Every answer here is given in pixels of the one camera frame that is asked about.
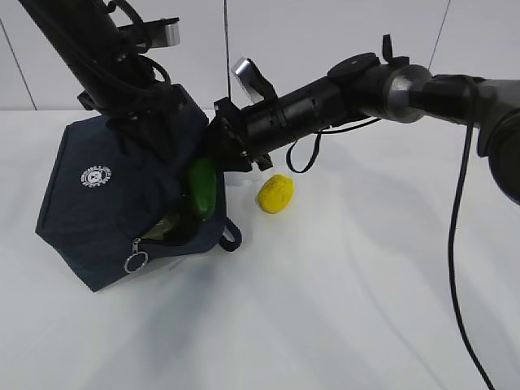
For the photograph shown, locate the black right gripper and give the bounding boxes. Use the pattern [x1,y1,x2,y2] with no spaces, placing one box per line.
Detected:
[205,97,273,172]

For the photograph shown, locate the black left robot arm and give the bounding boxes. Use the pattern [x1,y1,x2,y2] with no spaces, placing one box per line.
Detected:
[20,1,184,162]

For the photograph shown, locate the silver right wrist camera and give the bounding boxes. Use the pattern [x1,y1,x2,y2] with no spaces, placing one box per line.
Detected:
[231,57,264,104]

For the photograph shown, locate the navy blue fabric lunch bag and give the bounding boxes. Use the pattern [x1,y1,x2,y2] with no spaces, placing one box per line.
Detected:
[36,101,242,292]

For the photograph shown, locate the yellow lemon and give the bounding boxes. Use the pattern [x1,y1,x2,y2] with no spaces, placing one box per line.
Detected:
[257,175,295,214]

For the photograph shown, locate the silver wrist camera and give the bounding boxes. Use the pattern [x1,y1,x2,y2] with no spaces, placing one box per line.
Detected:
[231,57,264,104]
[118,17,180,50]

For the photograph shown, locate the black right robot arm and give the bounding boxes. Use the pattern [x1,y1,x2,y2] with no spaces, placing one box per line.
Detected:
[205,35,519,201]

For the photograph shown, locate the green lidded glass food container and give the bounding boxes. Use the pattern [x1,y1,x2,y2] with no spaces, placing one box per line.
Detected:
[141,214,179,241]

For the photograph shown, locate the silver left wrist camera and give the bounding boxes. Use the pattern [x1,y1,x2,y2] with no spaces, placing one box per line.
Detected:
[118,17,180,50]

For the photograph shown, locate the green cucumber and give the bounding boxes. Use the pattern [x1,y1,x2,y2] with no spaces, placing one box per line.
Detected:
[188,158,217,220]

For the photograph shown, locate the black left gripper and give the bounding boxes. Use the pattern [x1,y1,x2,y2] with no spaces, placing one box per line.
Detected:
[103,84,193,163]

